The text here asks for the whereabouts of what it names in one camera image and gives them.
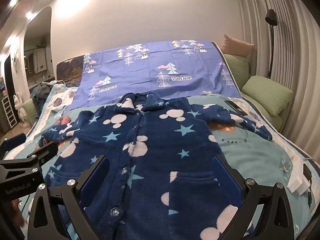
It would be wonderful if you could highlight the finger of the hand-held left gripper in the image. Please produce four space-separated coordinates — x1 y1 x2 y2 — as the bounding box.
0 141 59 173
0 133 27 160

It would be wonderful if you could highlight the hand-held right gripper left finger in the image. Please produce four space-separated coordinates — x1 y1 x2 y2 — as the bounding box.
26 154 111 240

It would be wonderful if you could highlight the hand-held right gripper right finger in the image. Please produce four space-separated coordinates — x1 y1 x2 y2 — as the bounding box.
211 154 296 240

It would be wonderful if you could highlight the navy fleece pajama top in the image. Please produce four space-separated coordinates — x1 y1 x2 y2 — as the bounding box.
41 92 273 240

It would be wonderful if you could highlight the pile of clothes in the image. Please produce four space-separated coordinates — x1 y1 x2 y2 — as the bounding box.
30 81 55 113

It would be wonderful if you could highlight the person's left hand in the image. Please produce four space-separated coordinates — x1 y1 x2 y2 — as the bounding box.
9 198 26 228

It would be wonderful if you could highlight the white ladder rack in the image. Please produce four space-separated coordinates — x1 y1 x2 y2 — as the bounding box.
1 97 17 131

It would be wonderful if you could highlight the white rabbit figure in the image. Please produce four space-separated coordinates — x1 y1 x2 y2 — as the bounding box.
13 92 28 128

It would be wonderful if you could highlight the light blue printed blanket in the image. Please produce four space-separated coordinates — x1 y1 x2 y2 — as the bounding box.
5 84 317 240

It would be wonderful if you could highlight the white printed quilt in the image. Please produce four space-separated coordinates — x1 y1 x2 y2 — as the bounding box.
46 89 76 114

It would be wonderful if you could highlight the white power adapter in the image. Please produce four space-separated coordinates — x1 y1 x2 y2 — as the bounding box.
287 158 313 195

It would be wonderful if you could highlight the black phone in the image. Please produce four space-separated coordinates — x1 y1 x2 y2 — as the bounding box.
224 100 248 116

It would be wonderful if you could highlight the dark printed headboard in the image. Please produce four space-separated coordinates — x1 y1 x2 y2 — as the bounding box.
56 56 86 88

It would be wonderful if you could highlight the green pillow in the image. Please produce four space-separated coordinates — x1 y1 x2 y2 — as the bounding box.
241 75 293 117
222 54 250 88

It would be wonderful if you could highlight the purple tree print sheet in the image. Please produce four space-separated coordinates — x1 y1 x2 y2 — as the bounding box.
64 39 242 111

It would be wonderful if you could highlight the peach pillow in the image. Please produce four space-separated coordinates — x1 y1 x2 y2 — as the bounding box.
221 34 255 58

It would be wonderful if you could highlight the beige pleated curtain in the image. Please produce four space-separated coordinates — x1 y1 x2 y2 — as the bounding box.
235 0 320 160

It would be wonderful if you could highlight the black floor lamp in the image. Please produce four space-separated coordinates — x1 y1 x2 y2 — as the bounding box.
265 9 278 80

